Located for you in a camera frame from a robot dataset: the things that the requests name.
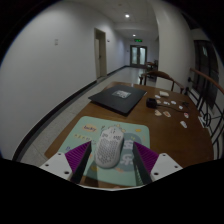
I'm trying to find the flat black box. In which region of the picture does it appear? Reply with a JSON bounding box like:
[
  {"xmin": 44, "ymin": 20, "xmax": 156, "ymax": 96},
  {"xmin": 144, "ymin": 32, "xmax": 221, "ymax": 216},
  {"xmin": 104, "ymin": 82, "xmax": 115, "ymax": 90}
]
[{"xmin": 87, "ymin": 84, "xmax": 148, "ymax": 117}]

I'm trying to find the small black block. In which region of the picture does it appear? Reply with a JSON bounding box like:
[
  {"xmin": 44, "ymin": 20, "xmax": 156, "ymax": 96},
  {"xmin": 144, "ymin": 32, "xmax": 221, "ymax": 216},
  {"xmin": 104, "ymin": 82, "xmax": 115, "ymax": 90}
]
[{"xmin": 145, "ymin": 97, "xmax": 159, "ymax": 109}]

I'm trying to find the glazed double door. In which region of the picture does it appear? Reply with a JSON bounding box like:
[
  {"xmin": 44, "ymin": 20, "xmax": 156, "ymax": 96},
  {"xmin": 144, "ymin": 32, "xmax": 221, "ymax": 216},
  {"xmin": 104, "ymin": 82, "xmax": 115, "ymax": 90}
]
[{"xmin": 129, "ymin": 44, "xmax": 148, "ymax": 67}]

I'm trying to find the black railing with wooden handrail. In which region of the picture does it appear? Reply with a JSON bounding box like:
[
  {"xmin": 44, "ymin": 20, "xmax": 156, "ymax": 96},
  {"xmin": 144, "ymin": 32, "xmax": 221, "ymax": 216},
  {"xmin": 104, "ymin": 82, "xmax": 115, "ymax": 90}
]
[{"xmin": 185, "ymin": 67, "xmax": 224, "ymax": 143}]

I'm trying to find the thin black cable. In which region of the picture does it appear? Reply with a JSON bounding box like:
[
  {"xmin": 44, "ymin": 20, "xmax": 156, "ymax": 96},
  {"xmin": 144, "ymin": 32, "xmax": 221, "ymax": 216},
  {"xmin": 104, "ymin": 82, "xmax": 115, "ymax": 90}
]
[{"xmin": 155, "ymin": 100, "xmax": 190, "ymax": 113}]

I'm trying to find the white perforated computer mouse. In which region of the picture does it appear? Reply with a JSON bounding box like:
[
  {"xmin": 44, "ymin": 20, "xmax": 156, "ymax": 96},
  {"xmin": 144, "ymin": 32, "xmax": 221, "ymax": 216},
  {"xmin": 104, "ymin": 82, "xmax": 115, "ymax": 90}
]
[{"xmin": 94, "ymin": 124, "xmax": 126, "ymax": 170}]

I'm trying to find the light green printed mouse pad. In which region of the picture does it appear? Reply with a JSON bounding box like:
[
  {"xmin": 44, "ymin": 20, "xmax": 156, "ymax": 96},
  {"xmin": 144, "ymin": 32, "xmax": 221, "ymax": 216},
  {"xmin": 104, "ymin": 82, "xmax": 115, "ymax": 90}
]
[{"xmin": 57, "ymin": 115, "xmax": 152, "ymax": 188}]

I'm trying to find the dark wooden chair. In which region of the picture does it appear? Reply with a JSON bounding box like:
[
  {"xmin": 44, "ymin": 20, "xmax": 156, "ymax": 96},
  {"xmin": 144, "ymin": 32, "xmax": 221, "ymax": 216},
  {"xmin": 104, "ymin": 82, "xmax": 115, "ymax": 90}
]
[{"xmin": 144, "ymin": 60, "xmax": 160, "ymax": 81}]

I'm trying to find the dark framed window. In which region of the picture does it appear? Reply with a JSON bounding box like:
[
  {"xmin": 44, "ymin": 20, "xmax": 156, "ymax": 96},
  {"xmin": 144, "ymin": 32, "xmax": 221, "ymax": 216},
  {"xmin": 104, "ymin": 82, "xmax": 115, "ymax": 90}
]
[{"xmin": 192, "ymin": 39, "xmax": 220, "ymax": 108}]

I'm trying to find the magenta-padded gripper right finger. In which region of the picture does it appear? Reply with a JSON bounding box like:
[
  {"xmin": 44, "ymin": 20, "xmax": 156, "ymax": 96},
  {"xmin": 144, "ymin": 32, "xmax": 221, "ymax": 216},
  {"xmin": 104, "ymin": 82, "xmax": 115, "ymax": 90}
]
[{"xmin": 132, "ymin": 141, "xmax": 184, "ymax": 186}]

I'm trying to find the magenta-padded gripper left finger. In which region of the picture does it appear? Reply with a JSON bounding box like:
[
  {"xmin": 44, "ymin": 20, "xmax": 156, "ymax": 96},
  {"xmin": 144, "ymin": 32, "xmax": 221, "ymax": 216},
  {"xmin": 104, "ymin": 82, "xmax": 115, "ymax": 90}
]
[{"xmin": 39, "ymin": 140, "xmax": 93, "ymax": 185}]

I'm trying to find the white paper sheet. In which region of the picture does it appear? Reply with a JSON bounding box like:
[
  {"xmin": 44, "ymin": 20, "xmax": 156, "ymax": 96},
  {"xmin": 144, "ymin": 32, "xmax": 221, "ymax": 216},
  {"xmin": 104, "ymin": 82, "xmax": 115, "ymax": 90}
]
[{"xmin": 197, "ymin": 115, "xmax": 206, "ymax": 128}]

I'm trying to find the beige single door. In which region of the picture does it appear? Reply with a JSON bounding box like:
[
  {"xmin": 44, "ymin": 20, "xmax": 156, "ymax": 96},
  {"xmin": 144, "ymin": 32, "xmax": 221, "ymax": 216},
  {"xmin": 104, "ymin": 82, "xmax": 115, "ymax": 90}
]
[{"xmin": 93, "ymin": 27, "xmax": 109, "ymax": 80}]

